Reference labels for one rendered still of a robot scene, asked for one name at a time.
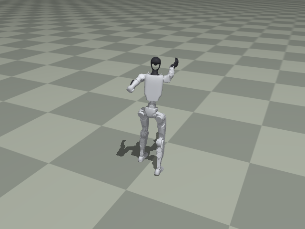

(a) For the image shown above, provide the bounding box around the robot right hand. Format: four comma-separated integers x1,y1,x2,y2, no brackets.
170,58,178,68

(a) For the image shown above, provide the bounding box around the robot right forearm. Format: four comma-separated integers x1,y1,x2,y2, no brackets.
169,66,174,74

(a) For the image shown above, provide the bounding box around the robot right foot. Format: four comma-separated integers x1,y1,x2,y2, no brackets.
154,166,164,175

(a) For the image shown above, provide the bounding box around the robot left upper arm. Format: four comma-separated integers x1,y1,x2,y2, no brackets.
127,74,146,93

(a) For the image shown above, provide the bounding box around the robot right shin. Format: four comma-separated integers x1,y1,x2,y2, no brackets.
156,140,165,169

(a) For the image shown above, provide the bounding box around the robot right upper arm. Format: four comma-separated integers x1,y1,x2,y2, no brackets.
163,72,174,83

